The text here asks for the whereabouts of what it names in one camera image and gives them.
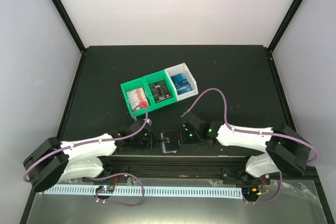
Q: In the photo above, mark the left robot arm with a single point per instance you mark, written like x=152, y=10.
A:
x=78, y=153

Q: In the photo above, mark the green bin with red cards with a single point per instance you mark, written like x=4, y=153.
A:
x=133, y=84

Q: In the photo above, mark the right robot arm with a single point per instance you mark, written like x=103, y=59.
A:
x=281, y=150

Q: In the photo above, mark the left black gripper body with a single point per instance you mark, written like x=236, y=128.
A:
x=140, y=144

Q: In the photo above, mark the white bin with blue cards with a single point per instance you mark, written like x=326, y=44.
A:
x=182, y=68

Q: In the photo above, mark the left black frame post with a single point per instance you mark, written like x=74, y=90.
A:
x=69, y=24

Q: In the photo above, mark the blue card stack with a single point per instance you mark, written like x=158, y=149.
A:
x=181, y=84

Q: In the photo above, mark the right black frame post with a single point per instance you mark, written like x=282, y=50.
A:
x=293, y=8

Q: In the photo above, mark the black card stack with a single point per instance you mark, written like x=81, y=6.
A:
x=161, y=92

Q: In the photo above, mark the blue slotted cable duct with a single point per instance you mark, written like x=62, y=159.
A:
x=148, y=191

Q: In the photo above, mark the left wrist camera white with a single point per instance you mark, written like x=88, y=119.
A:
x=148, y=123

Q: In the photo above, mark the green bin with black cards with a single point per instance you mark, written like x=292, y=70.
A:
x=160, y=75

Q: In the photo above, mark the left controller board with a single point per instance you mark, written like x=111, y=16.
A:
x=105, y=189

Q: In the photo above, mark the black card holder wallet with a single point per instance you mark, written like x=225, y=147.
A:
x=169, y=141

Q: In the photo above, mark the controller board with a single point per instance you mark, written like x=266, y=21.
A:
x=105, y=189
x=251, y=191

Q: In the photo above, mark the right controller board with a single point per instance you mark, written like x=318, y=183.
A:
x=251, y=191

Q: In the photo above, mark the red white card stack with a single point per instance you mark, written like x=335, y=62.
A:
x=137, y=99

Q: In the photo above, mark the black frame post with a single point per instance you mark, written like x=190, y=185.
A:
x=293, y=8
x=69, y=24

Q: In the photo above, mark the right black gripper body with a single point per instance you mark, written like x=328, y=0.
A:
x=195, y=138

